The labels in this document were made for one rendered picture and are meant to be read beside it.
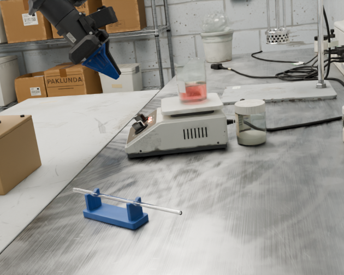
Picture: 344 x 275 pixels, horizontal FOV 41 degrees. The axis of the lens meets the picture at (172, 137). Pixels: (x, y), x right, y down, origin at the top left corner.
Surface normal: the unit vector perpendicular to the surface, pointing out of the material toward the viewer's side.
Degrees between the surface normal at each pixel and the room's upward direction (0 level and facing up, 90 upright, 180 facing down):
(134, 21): 89
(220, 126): 90
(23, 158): 90
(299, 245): 0
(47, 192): 0
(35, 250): 0
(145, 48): 90
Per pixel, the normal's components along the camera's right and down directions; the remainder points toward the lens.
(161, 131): 0.02, 0.29
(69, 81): -0.23, 0.29
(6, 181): 0.98, -0.04
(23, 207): -0.11, -0.95
